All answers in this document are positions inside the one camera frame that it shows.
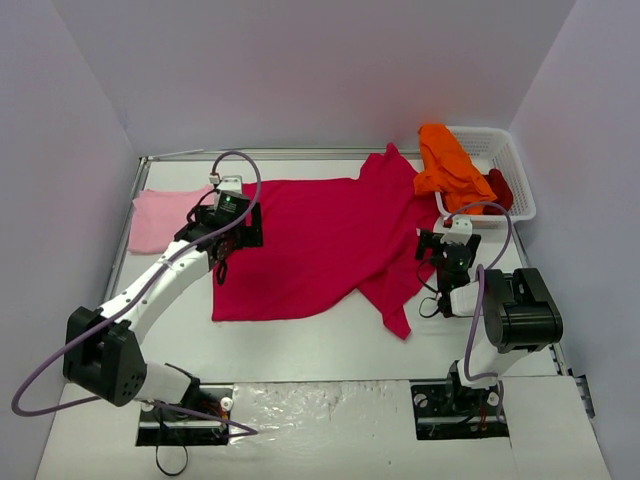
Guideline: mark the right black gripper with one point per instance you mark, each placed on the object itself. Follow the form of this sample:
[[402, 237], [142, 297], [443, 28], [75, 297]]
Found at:
[[430, 245]]

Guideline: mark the white plastic basket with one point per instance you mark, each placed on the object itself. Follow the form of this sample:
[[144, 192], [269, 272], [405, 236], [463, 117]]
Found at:
[[493, 148]]

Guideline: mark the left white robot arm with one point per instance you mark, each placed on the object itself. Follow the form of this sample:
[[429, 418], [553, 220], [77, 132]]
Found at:
[[104, 355]]

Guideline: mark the folded pink t shirt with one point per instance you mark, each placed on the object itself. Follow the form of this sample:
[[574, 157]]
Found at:
[[157, 216]]

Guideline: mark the dark red t shirt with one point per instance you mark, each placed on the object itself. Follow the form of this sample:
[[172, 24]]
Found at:
[[501, 197]]

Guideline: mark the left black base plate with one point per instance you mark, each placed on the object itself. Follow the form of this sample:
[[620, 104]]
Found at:
[[162, 427]]

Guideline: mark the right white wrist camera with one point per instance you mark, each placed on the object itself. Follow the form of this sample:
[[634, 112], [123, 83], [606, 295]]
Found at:
[[458, 230]]

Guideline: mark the orange t shirt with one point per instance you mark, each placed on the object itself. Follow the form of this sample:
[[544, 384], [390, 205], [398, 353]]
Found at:
[[448, 170]]

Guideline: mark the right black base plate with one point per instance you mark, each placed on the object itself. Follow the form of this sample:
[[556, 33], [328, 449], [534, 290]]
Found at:
[[444, 411]]

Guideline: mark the magenta t shirt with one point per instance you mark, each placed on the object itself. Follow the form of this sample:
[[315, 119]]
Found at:
[[324, 239]]

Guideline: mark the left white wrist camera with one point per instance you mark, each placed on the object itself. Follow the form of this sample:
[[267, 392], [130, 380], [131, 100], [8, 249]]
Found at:
[[226, 183]]

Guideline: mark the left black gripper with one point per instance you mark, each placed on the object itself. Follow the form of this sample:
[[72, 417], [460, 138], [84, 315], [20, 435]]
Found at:
[[251, 226]]

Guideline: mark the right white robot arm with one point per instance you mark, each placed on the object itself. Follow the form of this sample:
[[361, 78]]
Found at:
[[512, 314]]

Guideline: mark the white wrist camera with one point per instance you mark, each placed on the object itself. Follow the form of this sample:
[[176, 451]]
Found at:
[[226, 183], [458, 230]]

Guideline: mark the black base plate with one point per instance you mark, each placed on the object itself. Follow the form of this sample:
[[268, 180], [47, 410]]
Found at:
[[162, 427], [444, 411]]

